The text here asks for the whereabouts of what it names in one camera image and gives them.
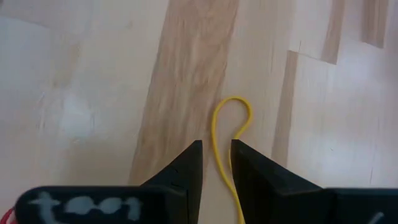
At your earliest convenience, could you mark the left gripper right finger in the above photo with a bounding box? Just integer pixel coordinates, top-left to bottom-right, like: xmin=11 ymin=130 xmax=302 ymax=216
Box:
xmin=231 ymin=139 xmax=398 ymax=224

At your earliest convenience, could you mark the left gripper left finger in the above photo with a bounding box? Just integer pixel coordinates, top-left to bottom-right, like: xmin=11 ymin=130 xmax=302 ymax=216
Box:
xmin=14 ymin=139 xmax=203 ymax=224

